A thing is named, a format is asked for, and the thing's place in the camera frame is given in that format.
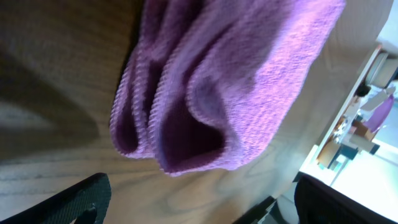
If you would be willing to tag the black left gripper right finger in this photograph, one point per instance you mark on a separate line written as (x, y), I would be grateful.
(317, 203)

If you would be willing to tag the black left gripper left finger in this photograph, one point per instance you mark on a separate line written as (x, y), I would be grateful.
(84, 202)

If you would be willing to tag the purple microfiber cloth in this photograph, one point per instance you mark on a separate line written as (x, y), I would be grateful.
(209, 82)

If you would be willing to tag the cluttered background shelf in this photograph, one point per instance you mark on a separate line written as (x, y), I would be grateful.
(363, 112)

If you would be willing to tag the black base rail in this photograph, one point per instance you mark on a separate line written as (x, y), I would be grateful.
(257, 214)

